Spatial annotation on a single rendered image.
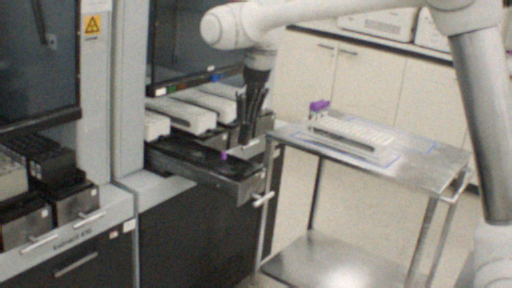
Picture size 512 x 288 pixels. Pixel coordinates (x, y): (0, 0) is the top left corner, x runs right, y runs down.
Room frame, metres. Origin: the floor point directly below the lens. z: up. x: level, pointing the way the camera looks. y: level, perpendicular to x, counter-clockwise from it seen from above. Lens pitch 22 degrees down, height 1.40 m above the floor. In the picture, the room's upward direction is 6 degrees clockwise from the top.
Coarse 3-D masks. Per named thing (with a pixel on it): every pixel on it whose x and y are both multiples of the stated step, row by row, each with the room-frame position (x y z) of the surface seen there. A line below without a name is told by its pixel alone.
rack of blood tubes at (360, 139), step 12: (324, 120) 1.60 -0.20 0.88; (336, 120) 1.60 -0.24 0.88; (300, 132) 1.58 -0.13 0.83; (312, 132) 1.56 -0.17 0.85; (324, 132) 1.58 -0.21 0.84; (336, 132) 1.51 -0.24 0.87; (348, 132) 1.51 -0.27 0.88; (360, 132) 1.52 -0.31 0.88; (372, 132) 1.53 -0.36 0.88; (324, 144) 1.53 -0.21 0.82; (336, 144) 1.50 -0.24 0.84; (348, 144) 1.55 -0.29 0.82; (360, 144) 1.56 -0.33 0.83; (372, 144) 1.44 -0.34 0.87; (384, 144) 1.43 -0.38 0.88; (360, 156) 1.46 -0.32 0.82; (372, 156) 1.43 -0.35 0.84; (384, 156) 1.43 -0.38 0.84
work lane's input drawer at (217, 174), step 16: (144, 144) 1.40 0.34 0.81; (160, 144) 1.42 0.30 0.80; (176, 144) 1.43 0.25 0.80; (192, 144) 1.44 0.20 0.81; (144, 160) 1.39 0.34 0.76; (160, 160) 1.35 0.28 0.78; (176, 160) 1.32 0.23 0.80; (192, 160) 1.30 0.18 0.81; (208, 160) 1.34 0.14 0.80; (224, 160) 1.36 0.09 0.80; (240, 160) 1.35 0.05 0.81; (192, 176) 1.29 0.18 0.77; (208, 176) 1.26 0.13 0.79; (224, 176) 1.25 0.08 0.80; (240, 176) 1.23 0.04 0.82; (256, 176) 1.28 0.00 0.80; (224, 192) 1.23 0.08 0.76; (240, 192) 1.21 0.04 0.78; (256, 192) 1.29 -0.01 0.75; (272, 192) 1.28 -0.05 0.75
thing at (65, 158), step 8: (64, 152) 1.11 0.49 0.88; (72, 152) 1.12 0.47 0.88; (40, 160) 1.05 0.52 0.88; (48, 160) 1.06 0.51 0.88; (56, 160) 1.08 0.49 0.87; (64, 160) 1.10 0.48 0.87; (72, 160) 1.12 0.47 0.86; (40, 168) 1.04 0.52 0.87; (48, 168) 1.06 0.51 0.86; (56, 168) 1.08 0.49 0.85; (64, 168) 1.10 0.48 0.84; (72, 168) 1.12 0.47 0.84; (40, 176) 1.04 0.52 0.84; (48, 176) 1.06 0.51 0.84; (56, 176) 1.08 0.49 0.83; (64, 176) 1.10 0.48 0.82
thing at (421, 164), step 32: (288, 128) 1.64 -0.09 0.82; (384, 128) 1.77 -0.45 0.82; (320, 160) 1.93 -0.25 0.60; (352, 160) 1.42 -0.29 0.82; (416, 160) 1.48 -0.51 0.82; (448, 160) 1.52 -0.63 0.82; (256, 224) 1.58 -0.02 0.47; (448, 224) 1.61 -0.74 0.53; (256, 256) 1.57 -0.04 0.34; (288, 256) 1.68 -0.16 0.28; (320, 256) 1.70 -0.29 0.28; (352, 256) 1.72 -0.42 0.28; (416, 256) 1.26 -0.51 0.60
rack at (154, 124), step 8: (144, 112) 1.52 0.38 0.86; (152, 112) 1.53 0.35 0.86; (144, 120) 1.45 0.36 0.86; (152, 120) 1.46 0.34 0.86; (160, 120) 1.47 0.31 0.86; (168, 120) 1.48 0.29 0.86; (144, 128) 1.41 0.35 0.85; (152, 128) 1.42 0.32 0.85; (160, 128) 1.45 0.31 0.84; (168, 128) 1.48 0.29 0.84; (144, 136) 1.41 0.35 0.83; (152, 136) 1.42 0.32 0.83
